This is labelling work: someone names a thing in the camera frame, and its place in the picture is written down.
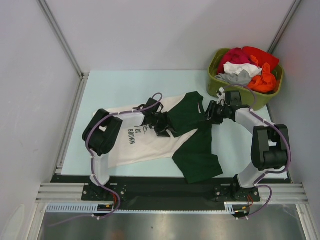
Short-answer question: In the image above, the aluminium frame post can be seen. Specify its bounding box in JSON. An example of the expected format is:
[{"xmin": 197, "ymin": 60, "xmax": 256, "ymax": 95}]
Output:
[
  {"xmin": 36, "ymin": 0, "xmax": 85, "ymax": 77},
  {"xmin": 267, "ymin": 0, "xmax": 304, "ymax": 54}
]

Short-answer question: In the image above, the crimson shirt in bin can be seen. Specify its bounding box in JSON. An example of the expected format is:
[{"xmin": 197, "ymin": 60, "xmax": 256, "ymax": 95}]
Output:
[{"xmin": 216, "ymin": 47, "xmax": 252, "ymax": 74}]

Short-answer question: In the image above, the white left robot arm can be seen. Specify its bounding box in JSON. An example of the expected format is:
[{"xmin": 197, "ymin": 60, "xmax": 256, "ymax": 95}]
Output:
[{"xmin": 82, "ymin": 97, "xmax": 178, "ymax": 201}]

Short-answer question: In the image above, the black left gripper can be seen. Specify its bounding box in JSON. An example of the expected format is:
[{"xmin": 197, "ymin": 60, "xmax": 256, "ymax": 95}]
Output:
[{"xmin": 150, "ymin": 112, "xmax": 177, "ymax": 138}]

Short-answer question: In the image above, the left aluminium frame post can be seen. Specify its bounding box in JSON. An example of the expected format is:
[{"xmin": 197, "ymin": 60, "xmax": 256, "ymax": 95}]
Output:
[{"xmin": 36, "ymin": 0, "xmax": 85, "ymax": 77}]

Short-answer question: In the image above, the orange shirt in bin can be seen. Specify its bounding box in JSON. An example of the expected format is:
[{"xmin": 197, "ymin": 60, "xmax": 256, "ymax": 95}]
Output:
[{"xmin": 247, "ymin": 62, "xmax": 277, "ymax": 94}]

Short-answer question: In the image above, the white slotted cable duct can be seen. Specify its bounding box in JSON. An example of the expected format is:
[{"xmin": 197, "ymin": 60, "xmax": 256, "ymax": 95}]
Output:
[{"xmin": 46, "ymin": 201, "xmax": 249, "ymax": 216}]

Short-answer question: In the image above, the cream and green t-shirt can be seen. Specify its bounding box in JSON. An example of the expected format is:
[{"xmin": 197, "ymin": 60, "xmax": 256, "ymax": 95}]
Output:
[{"xmin": 99, "ymin": 91, "xmax": 225, "ymax": 185}]

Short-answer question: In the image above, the grey shirt in bin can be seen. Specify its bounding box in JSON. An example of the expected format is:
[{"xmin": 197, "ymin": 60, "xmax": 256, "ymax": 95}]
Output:
[{"xmin": 214, "ymin": 70, "xmax": 252, "ymax": 87}]

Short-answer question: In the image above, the red shirt in bin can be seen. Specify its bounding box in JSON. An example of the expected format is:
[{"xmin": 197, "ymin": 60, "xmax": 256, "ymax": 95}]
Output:
[{"xmin": 242, "ymin": 46, "xmax": 280, "ymax": 71}]

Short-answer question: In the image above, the green plastic bin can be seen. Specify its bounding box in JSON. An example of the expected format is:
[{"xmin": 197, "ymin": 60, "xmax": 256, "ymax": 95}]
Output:
[{"xmin": 207, "ymin": 48, "xmax": 285, "ymax": 111}]

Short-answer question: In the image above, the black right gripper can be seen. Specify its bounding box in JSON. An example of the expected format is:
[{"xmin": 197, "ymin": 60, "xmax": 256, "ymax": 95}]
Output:
[{"xmin": 200, "ymin": 100, "xmax": 230, "ymax": 125}]

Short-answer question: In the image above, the white shirt in bin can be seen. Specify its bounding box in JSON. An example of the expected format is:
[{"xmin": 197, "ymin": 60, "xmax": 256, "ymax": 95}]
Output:
[{"xmin": 223, "ymin": 62, "xmax": 262, "ymax": 78}]

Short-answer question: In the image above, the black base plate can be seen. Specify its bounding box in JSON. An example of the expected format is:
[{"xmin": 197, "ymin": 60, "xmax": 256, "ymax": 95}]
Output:
[{"xmin": 49, "ymin": 174, "xmax": 292, "ymax": 211}]

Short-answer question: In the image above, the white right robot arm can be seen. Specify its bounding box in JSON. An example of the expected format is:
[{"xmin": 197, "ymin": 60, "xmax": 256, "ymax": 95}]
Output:
[{"xmin": 205, "ymin": 87, "xmax": 292, "ymax": 202}]

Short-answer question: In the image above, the right aluminium frame post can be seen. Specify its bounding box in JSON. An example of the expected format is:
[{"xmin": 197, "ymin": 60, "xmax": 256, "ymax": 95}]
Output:
[{"xmin": 267, "ymin": 0, "xmax": 304, "ymax": 54}]

